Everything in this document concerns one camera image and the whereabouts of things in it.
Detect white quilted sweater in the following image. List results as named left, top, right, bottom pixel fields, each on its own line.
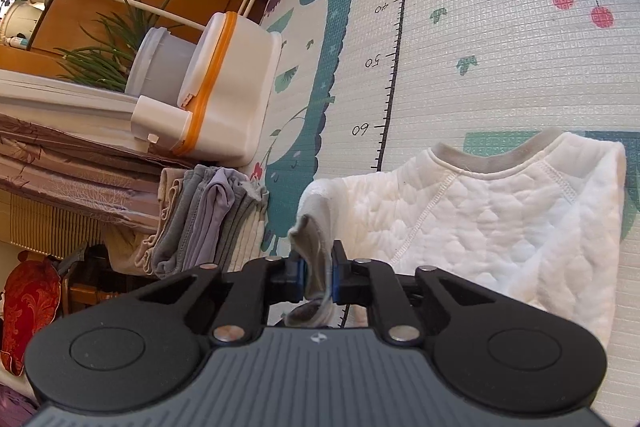
left=285, top=130, right=626, bottom=341

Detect grey and beige folded clothes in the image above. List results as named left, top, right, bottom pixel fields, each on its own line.
left=101, top=165, right=269, bottom=279

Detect white storage bag orange zipper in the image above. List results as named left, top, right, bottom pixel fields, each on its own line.
left=130, top=12, right=282, bottom=167

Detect red patterned cushion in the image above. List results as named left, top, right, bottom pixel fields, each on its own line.
left=1, top=251, right=61, bottom=377

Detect brown folded bedding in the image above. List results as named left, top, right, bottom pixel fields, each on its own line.
left=1, top=114, right=194, bottom=233

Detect white plastic bucket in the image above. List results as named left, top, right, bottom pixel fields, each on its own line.
left=125, top=27, right=196, bottom=105

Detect dinosaur print play mat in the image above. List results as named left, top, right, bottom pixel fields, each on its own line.
left=250, top=0, right=639, bottom=426

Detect green potted plant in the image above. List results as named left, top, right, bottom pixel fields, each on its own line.
left=58, top=1, right=160, bottom=92

